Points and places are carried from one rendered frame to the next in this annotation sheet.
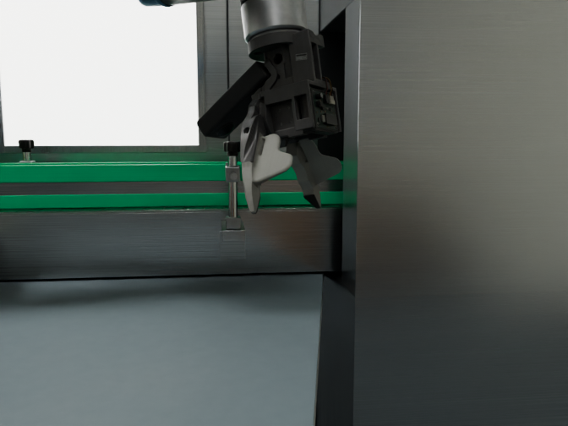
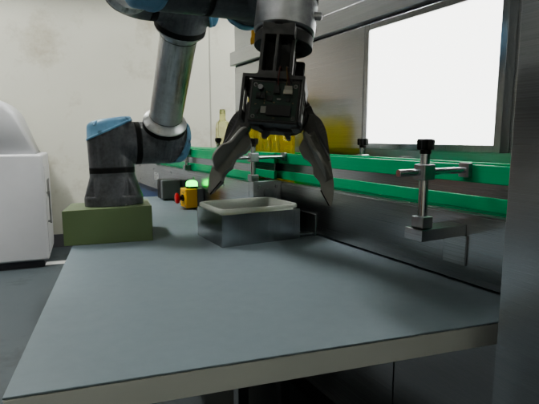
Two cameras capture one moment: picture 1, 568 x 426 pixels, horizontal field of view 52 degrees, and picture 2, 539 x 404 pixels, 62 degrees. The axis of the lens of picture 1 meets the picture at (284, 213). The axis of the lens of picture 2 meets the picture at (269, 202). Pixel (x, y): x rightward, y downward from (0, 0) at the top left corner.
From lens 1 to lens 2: 70 cm
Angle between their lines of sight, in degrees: 67
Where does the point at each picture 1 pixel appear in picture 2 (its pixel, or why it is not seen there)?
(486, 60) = not seen: outside the picture
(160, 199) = (409, 192)
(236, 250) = (456, 254)
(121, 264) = (376, 242)
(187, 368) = (224, 312)
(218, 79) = not seen: hidden behind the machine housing
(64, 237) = (349, 212)
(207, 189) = (446, 188)
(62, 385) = (177, 289)
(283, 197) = not seen: hidden behind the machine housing
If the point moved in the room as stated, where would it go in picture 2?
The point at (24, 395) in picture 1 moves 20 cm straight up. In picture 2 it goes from (160, 286) to (156, 174)
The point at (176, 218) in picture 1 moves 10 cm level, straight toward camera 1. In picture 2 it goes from (413, 211) to (378, 216)
